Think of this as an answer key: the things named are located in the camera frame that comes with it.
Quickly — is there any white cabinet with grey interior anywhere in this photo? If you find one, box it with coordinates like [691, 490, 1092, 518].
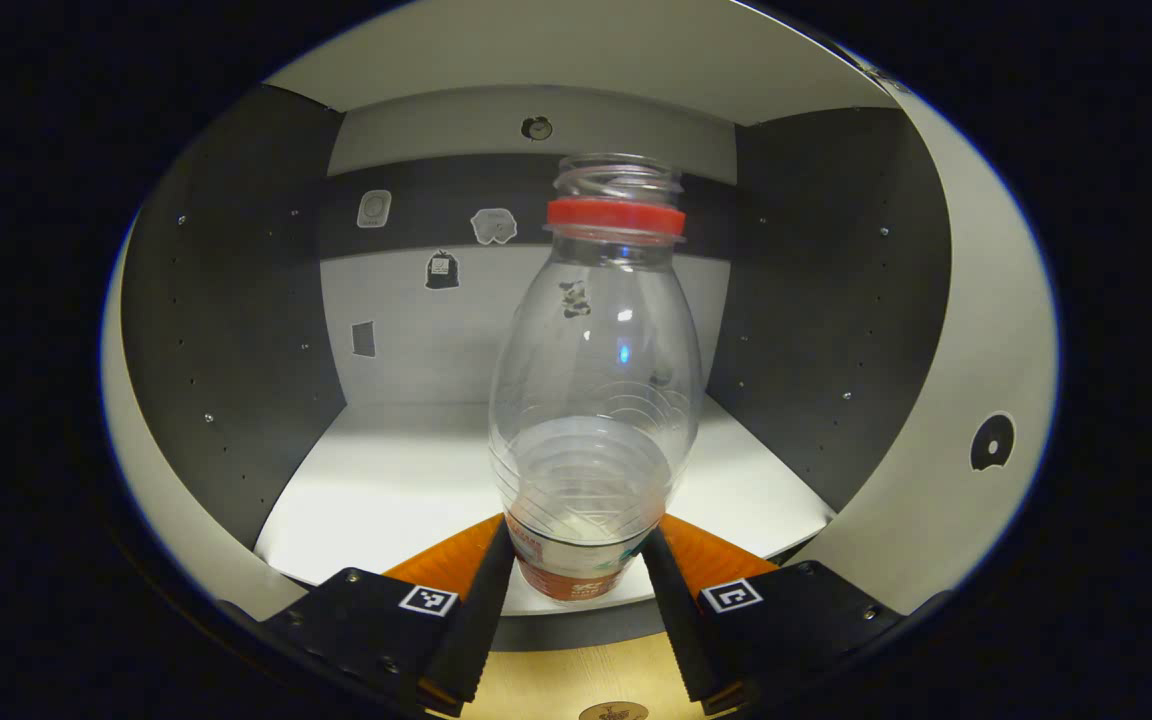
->
[121, 0, 952, 651]

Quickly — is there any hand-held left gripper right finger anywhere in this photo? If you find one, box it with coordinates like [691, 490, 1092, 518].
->
[641, 515, 905, 716]

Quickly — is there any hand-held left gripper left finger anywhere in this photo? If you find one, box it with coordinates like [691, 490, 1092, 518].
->
[261, 515, 517, 717]

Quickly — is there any clear plastic bottle red label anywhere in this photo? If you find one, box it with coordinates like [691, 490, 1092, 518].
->
[488, 153, 705, 604]

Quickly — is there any white cabinet door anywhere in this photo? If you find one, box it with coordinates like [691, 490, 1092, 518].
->
[101, 215, 309, 623]
[786, 60, 1059, 616]

